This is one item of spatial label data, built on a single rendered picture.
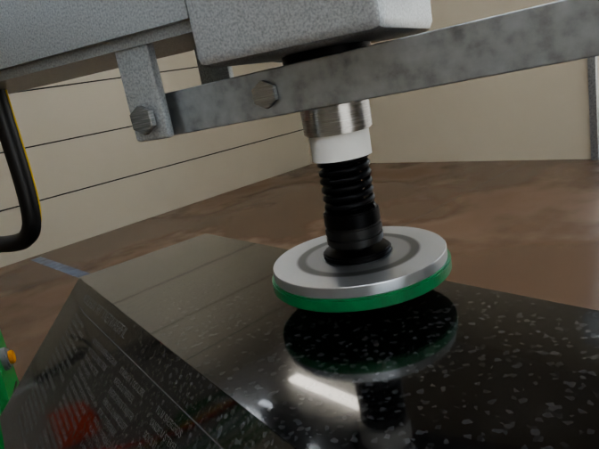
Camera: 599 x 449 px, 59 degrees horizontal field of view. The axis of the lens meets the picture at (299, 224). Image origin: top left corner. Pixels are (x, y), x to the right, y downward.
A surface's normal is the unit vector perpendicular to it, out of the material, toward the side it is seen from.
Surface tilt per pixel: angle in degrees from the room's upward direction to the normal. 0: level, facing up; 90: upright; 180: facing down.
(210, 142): 90
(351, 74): 90
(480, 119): 90
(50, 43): 90
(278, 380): 0
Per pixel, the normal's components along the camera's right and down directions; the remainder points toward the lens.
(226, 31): -0.42, 0.31
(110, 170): 0.69, 0.07
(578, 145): -0.71, 0.30
